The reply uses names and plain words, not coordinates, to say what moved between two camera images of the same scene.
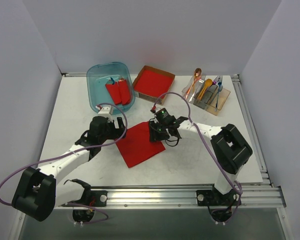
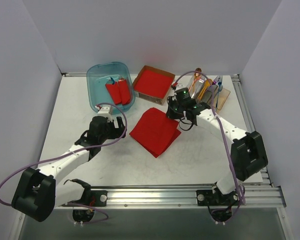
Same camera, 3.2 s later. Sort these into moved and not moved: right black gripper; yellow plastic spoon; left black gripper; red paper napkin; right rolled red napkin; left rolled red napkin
Moved: red paper napkin; right black gripper
Not moved: yellow plastic spoon; left black gripper; left rolled red napkin; right rolled red napkin
